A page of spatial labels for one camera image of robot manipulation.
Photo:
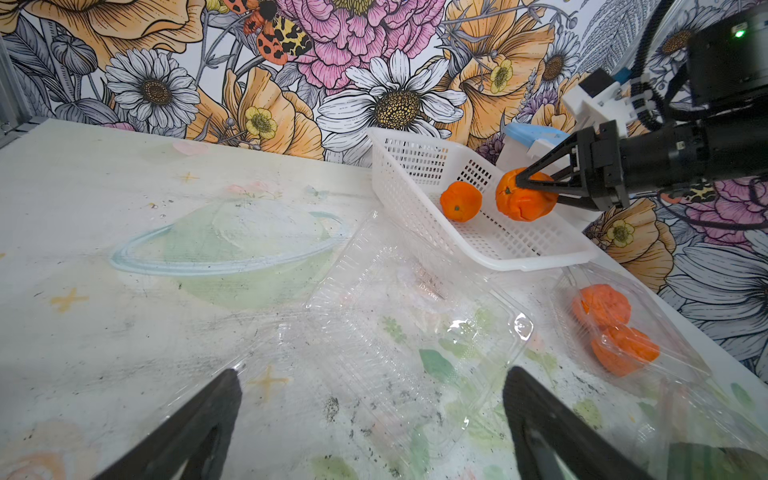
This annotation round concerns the clear clamshell container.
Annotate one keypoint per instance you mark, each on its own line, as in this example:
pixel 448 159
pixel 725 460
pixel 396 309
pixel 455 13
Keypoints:
pixel 374 353
pixel 678 360

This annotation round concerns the blue lid storage box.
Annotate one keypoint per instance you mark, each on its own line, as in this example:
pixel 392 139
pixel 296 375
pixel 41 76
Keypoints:
pixel 524 144

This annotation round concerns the green fruit left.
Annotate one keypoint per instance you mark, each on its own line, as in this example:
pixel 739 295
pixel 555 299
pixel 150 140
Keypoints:
pixel 698 461

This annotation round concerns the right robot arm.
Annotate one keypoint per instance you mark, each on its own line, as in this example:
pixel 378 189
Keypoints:
pixel 724 74

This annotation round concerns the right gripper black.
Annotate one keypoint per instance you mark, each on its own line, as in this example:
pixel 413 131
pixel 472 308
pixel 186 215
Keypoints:
pixel 718 148

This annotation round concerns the white perforated plastic basket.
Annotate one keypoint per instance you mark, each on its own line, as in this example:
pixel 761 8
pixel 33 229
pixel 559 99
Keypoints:
pixel 411 171

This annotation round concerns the orange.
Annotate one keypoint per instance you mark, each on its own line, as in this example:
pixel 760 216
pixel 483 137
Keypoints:
pixel 622 350
pixel 521 204
pixel 461 202
pixel 601 305

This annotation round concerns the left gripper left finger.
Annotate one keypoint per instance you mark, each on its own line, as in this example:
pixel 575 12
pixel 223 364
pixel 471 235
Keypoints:
pixel 192 443

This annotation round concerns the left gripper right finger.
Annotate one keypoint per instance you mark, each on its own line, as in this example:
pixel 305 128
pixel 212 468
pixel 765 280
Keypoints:
pixel 545 432

